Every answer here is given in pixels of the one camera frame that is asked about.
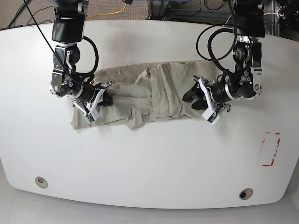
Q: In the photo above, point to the red tape rectangle marking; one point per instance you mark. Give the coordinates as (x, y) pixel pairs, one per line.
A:
(269, 148)

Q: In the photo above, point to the right table cable grommet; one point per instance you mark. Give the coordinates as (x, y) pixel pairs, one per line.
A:
(246, 194)

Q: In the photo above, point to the beige grey t-shirt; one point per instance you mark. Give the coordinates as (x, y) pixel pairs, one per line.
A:
(147, 92)

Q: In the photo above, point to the table cable grommet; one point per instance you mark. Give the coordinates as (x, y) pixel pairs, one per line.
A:
(246, 194)
(41, 182)

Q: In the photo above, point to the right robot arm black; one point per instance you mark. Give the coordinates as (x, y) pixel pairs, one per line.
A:
(68, 31)

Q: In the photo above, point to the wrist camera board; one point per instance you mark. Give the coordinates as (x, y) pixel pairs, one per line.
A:
(211, 116)
(91, 116)

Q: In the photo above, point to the left table cable grommet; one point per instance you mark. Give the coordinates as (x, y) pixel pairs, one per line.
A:
(41, 182)

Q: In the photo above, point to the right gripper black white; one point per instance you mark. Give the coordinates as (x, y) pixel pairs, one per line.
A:
(87, 99)

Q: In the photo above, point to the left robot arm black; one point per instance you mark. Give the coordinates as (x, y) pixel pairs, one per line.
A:
(245, 81)

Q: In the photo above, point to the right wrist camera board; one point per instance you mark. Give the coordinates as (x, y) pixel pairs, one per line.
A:
(91, 116)

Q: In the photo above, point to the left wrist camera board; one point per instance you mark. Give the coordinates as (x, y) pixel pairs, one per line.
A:
(211, 116)

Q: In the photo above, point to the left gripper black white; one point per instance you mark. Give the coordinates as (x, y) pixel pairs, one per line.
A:
(207, 95)

